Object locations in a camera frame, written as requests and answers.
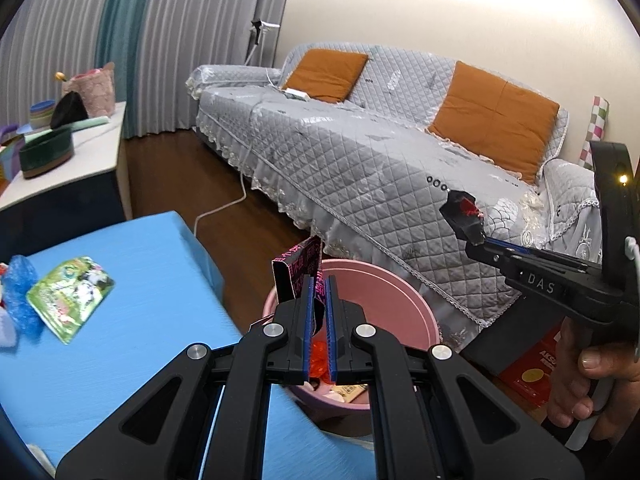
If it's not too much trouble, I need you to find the pink fabric basket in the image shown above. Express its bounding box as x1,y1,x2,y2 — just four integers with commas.
62,62,116,119

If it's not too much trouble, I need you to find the pink plastic bin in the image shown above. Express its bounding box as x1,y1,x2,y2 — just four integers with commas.
262,258,441,422

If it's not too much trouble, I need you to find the grey curtain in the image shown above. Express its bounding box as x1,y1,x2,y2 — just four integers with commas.
132,0,297,139
0,0,120,127

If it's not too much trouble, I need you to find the thick white power cable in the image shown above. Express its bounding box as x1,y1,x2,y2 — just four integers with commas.
192,72,281,239

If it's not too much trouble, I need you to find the white tissue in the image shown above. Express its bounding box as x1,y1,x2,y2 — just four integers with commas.
0,307,20,350

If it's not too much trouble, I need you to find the blue plastic bag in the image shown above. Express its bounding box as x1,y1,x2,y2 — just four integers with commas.
0,254,44,342

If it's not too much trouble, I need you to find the mint green roll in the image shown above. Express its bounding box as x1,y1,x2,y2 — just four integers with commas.
23,116,110,142

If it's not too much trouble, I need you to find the checkered paper roll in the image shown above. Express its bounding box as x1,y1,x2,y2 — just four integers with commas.
581,95,612,167

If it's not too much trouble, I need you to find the green panda snack packet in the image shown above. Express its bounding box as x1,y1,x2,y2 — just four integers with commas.
25,255,115,345

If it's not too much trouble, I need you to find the orange cushion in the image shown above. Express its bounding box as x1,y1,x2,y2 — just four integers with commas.
280,48,370,105
427,60,561,185

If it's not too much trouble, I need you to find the white coffee table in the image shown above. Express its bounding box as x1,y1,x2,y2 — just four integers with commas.
0,101,132,252

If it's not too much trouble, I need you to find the red flat box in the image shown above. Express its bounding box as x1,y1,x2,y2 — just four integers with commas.
499,327,565,407

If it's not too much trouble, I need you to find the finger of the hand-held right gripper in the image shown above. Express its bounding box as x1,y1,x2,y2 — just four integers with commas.
479,237,602,267
464,241,507,282

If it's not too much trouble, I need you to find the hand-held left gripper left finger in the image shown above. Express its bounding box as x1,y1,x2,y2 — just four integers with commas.
55,275,317,480

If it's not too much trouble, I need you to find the colourful rectangular box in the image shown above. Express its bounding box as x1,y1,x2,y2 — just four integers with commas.
0,142,25,184

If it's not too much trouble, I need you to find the dark green round bowl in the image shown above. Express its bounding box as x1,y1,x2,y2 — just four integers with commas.
18,126,76,180

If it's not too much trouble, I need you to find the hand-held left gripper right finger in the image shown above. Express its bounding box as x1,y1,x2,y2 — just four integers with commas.
324,275,586,480

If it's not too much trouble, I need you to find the red plastic bag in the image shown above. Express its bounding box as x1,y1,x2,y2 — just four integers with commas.
308,338,332,381

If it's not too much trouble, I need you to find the person's right hand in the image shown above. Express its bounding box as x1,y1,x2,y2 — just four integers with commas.
547,317,640,442

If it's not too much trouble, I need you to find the teal curtain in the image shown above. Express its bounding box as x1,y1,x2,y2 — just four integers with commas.
94,0,159,137

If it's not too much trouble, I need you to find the black hat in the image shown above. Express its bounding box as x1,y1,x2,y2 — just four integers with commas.
49,90,90,129

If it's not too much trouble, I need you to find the blue patterned tablecloth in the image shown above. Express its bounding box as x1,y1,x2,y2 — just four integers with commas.
0,210,377,480

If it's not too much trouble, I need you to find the grey quilted covered sofa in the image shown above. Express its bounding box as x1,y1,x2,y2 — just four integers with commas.
185,42,607,352

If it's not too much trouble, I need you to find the stack of coloured bowls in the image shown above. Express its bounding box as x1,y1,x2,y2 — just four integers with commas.
28,100,56,129

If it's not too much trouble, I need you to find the white floor lamp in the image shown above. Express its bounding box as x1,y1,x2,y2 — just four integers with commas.
244,18,280,69

